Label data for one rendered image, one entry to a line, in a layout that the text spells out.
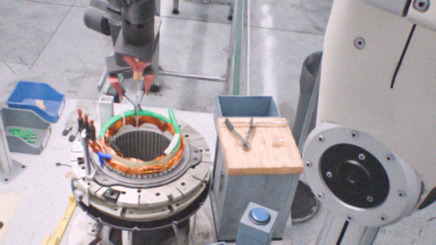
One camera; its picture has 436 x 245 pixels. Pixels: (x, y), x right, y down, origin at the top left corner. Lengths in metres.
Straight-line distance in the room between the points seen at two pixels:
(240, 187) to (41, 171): 0.66
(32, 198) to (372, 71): 1.16
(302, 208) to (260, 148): 1.40
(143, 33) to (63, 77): 2.61
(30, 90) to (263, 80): 2.04
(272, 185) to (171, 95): 2.11
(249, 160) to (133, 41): 0.46
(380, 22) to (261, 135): 0.80
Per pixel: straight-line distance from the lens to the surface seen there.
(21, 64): 3.65
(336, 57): 0.55
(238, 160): 1.19
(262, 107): 1.46
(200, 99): 3.27
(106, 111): 1.16
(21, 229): 1.44
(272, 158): 1.21
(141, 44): 0.90
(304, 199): 2.66
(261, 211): 1.11
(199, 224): 1.39
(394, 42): 0.52
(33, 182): 1.56
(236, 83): 2.04
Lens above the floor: 1.84
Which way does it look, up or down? 41 degrees down
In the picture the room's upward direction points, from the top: 7 degrees clockwise
